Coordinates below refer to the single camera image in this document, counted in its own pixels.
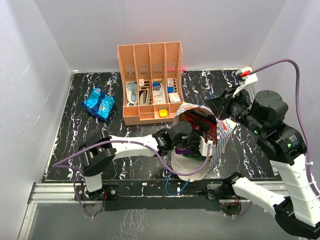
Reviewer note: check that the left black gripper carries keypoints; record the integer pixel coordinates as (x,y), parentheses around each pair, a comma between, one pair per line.
(196,147)

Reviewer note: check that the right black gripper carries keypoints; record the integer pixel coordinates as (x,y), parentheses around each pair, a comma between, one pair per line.
(217,104)

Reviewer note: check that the purple Fox's candy bag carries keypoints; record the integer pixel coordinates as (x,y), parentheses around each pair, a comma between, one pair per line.
(185,151)

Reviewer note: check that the pink red snack packet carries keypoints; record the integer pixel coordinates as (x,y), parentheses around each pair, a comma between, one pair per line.
(205,128)

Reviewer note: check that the blue checkered paper bag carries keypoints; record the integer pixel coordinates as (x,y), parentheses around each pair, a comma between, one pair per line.
(181,164)

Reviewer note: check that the blue snack packet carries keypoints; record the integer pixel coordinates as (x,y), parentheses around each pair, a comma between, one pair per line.
(99,104)

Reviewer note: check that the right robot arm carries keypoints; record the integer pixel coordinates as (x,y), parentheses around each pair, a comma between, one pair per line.
(297,213)

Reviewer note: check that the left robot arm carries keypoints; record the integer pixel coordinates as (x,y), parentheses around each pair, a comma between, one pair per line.
(98,151)

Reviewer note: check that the green snack packet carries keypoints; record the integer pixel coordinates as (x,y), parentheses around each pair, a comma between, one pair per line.
(197,157)

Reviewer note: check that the yellow orange sticky notes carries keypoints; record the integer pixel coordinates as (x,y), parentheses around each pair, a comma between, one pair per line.
(163,112)

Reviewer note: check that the white red small box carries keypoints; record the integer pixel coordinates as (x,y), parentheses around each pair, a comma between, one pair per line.
(174,97)

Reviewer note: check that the blue eraser block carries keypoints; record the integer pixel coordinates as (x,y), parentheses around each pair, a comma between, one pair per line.
(156,86)

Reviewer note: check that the orange desk organizer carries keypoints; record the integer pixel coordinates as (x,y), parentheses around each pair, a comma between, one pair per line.
(146,64)

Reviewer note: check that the light blue tape dispenser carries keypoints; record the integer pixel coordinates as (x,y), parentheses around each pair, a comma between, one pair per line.
(132,92)

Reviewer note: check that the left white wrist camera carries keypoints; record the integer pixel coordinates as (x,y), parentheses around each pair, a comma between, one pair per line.
(207,147)

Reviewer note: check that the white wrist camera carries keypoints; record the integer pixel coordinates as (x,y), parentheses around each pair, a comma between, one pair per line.
(207,147)
(247,79)

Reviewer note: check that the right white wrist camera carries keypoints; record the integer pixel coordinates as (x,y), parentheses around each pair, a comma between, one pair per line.
(247,79)

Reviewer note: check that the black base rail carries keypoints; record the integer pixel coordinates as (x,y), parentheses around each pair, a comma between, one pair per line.
(160,195)

